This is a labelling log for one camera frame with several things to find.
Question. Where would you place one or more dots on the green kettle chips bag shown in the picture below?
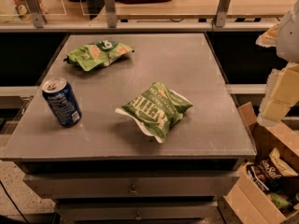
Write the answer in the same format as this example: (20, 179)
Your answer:
(156, 110)

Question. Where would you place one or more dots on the dark snack bag in box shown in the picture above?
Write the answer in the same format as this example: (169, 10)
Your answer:
(265, 175)

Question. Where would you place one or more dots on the lower grey drawer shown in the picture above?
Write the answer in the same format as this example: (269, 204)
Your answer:
(135, 211)

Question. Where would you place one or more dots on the green snack bag in box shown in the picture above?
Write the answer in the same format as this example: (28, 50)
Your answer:
(278, 200)

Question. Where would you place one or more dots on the middle metal bracket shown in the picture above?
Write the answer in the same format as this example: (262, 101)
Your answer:
(111, 13)

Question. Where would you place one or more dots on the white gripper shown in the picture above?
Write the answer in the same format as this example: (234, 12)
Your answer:
(289, 37)

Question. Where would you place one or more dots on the green snack bag far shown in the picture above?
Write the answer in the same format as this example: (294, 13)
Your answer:
(97, 54)

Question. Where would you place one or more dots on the metal bracket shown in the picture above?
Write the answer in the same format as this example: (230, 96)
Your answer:
(221, 14)
(111, 13)
(36, 13)

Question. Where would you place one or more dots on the yellow snack bag in box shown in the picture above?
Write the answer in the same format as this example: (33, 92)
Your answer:
(283, 167)

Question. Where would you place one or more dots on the cardboard box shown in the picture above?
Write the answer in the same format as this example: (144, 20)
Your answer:
(250, 204)

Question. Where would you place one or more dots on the grey drawer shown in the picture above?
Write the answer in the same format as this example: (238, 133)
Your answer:
(135, 211)
(139, 184)

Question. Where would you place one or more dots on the blue pepsi can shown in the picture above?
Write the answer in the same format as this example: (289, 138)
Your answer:
(60, 98)

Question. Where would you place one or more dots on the right metal bracket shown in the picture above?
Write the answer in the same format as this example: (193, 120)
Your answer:
(221, 14)

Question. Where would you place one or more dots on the upper grey drawer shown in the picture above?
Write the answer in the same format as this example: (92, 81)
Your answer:
(139, 184)

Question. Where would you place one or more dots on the left metal bracket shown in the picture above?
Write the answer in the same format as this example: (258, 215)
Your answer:
(36, 13)

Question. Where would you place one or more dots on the orange snack package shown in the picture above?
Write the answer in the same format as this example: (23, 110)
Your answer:
(17, 11)

